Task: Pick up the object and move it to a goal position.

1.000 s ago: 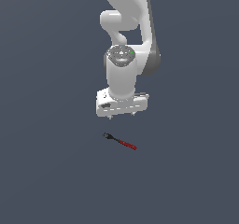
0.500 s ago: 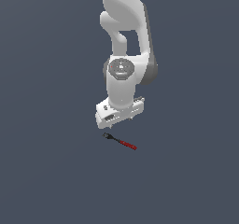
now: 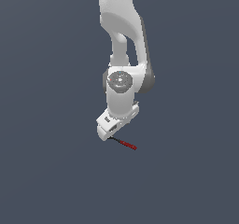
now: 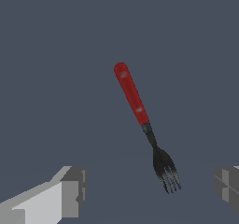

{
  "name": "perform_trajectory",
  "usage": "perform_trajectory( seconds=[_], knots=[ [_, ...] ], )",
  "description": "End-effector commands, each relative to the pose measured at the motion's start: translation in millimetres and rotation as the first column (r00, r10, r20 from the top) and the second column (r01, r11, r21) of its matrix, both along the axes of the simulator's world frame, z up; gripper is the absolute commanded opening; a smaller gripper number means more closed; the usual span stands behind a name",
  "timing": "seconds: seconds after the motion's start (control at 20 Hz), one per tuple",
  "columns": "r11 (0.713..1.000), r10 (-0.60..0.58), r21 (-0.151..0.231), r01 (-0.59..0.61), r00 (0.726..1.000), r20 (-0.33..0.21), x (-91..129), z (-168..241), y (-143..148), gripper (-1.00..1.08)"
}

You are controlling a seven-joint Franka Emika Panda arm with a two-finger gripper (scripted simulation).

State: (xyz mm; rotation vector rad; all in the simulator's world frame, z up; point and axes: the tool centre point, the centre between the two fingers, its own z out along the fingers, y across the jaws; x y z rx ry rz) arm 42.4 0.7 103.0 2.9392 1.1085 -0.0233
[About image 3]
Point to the red and black thin tool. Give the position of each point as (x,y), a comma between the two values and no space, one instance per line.
(127,144)

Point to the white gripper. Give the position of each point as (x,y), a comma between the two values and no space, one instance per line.
(112,123)

